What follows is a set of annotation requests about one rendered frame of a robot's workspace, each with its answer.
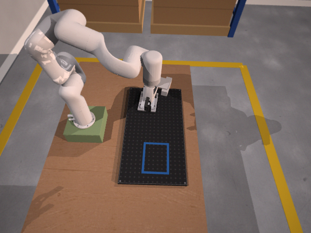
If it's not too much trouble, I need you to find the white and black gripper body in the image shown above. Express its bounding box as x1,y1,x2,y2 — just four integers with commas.
142,83,157,103

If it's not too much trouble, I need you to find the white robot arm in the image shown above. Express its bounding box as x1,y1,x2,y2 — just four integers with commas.
24,9,172,129

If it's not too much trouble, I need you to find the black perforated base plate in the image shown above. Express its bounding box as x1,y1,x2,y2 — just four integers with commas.
118,87,188,186

